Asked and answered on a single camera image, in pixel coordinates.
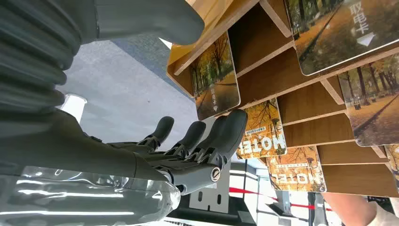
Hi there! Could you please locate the grey slotted metal bracket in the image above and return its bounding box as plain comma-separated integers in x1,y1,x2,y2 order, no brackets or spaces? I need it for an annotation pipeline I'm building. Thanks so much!
189,161,231,215

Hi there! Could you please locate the red barrier belt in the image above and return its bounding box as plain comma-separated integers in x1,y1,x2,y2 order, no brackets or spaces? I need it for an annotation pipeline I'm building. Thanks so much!
229,186,333,212

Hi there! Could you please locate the ribbed grey right arm sleeve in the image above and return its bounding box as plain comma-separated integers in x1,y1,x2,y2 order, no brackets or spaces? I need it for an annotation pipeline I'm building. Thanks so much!
0,0,82,115

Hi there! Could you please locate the wooden card rack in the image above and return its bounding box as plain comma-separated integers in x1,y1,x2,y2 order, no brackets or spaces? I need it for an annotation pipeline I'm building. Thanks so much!
167,0,399,199

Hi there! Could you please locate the dark stanchion post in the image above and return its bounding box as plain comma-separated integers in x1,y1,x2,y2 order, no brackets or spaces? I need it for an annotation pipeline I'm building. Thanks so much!
307,192,328,226

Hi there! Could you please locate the clear plastic wrist cover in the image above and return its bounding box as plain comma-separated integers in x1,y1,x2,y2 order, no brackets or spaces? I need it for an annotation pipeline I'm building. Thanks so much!
0,165,182,226

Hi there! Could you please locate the autumn trees key card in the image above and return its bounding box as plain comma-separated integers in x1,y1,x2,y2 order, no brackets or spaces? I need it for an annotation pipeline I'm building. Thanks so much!
338,53,399,147
189,31,241,121
284,0,399,77
384,144,399,189

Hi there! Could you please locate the yellow hotel card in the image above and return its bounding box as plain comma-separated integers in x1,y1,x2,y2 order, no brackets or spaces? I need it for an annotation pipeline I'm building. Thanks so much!
235,97,287,160
265,146,327,194

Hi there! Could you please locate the white post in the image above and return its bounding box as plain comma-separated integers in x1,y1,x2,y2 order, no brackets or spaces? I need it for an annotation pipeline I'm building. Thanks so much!
60,93,88,124

